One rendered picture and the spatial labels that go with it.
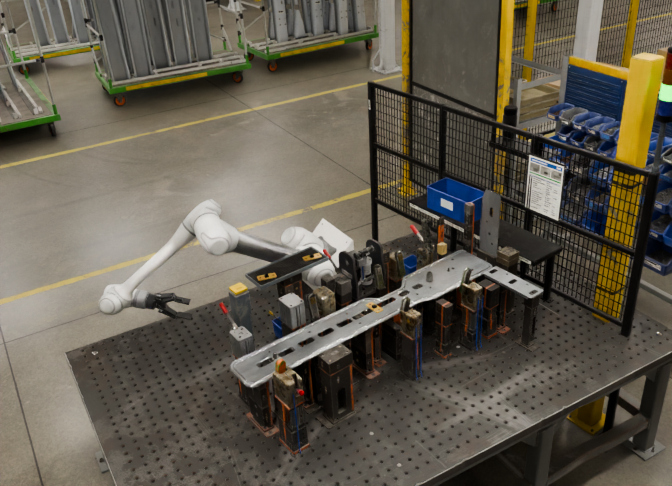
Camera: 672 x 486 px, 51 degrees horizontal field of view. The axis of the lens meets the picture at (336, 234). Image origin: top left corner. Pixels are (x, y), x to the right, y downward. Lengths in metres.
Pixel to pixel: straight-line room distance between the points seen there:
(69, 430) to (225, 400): 1.40
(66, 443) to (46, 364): 0.79
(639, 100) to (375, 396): 1.68
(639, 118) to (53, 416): 3.50
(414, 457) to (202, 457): 0.85
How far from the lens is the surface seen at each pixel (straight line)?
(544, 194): 3.63
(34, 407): 4.67
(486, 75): 5.26
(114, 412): 3.34
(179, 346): 3.62
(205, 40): 10.15
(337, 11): 10.93
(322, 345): 2.99
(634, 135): 3.31
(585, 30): 7.29
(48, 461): 4.29
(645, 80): 3.22
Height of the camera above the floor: 2.84
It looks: 29 degrees down
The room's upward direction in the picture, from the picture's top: 3 degrees counter-clockwise
